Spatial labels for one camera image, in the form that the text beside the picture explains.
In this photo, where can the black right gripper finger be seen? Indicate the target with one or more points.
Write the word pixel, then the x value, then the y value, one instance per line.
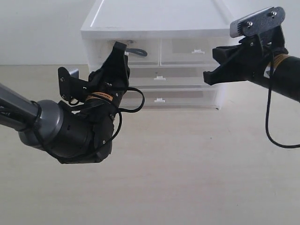
pixel 227 54
pixel 229 71

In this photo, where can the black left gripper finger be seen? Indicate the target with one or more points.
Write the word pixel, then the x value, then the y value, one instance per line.
pixel 127 68
pixel 115 59

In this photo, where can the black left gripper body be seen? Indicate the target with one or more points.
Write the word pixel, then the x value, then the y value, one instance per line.
pixel 104 88

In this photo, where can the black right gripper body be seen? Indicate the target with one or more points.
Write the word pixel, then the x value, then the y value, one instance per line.
pixel 255 60

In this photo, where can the gold keychain with black strap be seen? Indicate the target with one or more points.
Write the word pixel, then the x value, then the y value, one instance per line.
pixel 136 51

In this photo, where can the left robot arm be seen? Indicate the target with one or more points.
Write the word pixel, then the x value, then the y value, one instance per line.
pixel 80 128

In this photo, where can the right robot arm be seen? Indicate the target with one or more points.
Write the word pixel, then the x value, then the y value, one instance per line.
pixel 287 76

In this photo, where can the white plastic drawer cabinet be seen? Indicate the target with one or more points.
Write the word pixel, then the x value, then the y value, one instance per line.
pixel 157 19

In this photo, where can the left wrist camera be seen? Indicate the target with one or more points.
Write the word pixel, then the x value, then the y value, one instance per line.
pixel 70 86

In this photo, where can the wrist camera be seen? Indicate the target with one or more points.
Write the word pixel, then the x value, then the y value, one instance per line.
pixel 257 22
pixel 70 86

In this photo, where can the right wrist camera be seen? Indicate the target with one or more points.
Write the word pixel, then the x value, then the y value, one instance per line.
pixel 257 22

